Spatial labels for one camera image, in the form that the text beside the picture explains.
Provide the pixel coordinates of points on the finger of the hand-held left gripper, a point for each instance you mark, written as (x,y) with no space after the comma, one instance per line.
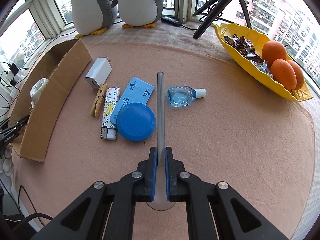
(18,127)

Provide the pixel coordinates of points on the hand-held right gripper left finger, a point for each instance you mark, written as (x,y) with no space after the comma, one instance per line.
(153,175)

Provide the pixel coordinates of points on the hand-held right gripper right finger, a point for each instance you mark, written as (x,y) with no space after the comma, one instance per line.
(167,175)

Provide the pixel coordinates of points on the white round plug adapter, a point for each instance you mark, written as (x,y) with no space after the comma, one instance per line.
(38,90)

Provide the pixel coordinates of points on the blue plastic suction hook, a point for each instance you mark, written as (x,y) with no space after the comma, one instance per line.
(135,122)

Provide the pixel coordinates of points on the cardboard box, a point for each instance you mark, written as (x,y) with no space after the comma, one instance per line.
(62,80)

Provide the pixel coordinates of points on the small blue liquid bottle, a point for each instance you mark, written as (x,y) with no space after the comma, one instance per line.
(180,97)

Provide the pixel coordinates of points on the wooden clothespin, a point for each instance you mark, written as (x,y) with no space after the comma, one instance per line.
(99,100)

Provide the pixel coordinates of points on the white patterned lighter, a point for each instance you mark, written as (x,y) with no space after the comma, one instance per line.
(108,100)

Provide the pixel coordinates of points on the white power strip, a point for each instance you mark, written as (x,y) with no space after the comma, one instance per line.
(10,83)

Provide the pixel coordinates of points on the black power adapter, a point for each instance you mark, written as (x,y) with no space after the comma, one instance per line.
(14,68)

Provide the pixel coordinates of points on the white charger block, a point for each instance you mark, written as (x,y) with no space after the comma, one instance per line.
(98,71)

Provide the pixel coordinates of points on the large penguin plush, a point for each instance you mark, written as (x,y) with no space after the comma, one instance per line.
(87,7)

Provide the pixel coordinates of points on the pile of blue wrapped candies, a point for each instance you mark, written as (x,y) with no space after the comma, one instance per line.
(265,68)

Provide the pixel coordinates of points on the pile of brown chocolate bars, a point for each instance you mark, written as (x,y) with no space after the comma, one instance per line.
(240,45)

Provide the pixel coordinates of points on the orange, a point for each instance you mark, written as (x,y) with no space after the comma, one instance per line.
(273,51)
(282,73)
(299,76)

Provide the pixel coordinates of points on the black inline controller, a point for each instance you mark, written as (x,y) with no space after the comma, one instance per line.
(172,21)

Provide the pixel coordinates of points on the yellow leaf-shaped bowl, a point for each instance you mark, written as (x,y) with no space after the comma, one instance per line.
(240,30)

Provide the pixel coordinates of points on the black tripod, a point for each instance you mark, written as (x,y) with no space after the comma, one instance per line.
(213,15)

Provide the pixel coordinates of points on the small penguin plush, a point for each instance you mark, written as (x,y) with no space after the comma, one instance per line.
(137,2)

